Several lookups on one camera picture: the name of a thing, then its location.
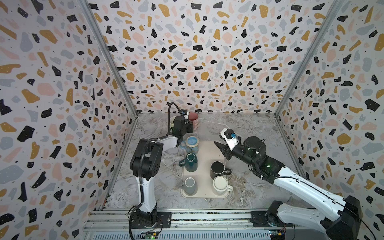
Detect pink mug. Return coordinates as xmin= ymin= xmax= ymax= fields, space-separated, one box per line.
xmin=189 ymin=112 xmax=199 ymax=132

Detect light blue mug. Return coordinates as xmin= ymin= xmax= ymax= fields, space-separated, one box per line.
xmin=181 ymin=136 xmax=200 ymax=155

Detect light green mug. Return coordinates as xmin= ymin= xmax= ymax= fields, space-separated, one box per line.
xmin=170 ymin=116 xmax=176 ymax=129

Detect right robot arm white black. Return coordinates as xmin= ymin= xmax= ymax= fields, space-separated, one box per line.
xmin=215 ymin=133 xmax=363 ymax=240

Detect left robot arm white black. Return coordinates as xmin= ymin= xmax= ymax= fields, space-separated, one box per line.
xmin=130 ymin=115 xmax=194 ymax=227

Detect black mug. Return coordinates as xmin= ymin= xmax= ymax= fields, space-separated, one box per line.
xmin=210 ymin=161 xmax=232 ymax=180

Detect dark green mug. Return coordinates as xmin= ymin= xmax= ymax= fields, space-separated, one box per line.
xmin=179 ymin=153 xmax=198 ymax=172

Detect white mug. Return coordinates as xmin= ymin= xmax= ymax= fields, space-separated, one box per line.
xmin=213 ymin=176 xmax=234 ymax=196

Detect grey mug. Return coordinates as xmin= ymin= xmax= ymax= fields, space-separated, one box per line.
xmin=183 ymin=177 xmax=198 ymax=196

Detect beige serving tray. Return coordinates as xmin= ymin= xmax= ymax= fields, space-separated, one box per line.
xmin=181 ymin=141 xmax=230 ymax=199

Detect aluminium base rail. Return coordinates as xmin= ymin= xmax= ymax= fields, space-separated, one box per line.
xmin=84 ymin=209 xmax=328 ymax=240

